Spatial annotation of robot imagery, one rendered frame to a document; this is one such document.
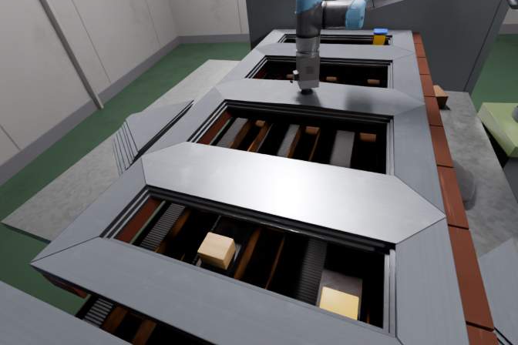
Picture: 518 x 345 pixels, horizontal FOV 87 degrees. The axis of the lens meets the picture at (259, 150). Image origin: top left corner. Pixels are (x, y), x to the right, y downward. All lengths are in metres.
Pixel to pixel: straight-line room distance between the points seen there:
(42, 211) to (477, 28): 1.92
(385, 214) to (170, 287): 0.42
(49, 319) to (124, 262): 0.13
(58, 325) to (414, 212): 0.65
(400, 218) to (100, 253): 0.59
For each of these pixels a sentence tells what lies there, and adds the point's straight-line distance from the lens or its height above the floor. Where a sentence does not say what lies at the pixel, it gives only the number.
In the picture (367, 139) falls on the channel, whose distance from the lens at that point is 1.07.
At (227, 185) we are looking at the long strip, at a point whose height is 0.84.
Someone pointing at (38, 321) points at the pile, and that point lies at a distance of 0.62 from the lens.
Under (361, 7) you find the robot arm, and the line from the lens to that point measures 0.87.
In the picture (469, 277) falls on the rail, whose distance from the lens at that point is 0.61.
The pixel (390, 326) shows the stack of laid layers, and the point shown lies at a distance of 0.51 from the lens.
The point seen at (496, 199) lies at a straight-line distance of 0.99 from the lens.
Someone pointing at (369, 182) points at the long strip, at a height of 0.84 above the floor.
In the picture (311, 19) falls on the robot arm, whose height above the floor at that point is 1.10.
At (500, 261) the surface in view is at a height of 0.72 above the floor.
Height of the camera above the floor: 1.30
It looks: 39 degrees down
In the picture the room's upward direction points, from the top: 7 degrees counter-clockwise
